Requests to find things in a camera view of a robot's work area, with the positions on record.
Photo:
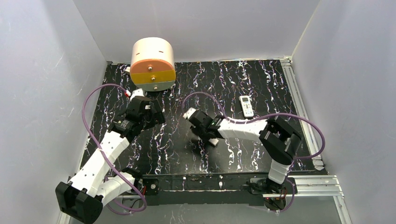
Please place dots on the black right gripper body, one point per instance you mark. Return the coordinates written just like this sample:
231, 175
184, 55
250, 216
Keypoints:
200, 124

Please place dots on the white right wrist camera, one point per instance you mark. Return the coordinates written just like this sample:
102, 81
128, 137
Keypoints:
189, 113

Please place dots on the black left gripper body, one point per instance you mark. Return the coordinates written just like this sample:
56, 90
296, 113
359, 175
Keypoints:
153, 114

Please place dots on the white remote control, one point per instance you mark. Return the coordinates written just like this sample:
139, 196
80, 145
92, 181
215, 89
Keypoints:
246, 106

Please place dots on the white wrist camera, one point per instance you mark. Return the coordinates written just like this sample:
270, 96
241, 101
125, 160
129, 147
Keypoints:
189, 113
134, 93

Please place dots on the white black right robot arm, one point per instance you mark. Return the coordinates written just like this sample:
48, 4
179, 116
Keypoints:
280, 140

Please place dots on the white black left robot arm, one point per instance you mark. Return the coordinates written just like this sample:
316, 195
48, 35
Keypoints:
98, 182

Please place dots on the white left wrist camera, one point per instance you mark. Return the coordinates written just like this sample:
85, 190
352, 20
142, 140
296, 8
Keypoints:
134, 93

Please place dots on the long white rectangular block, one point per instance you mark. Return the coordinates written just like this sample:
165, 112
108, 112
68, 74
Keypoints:
213, 142

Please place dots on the cylindrical drawer box orange front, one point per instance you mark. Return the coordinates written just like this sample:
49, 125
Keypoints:
152, 64

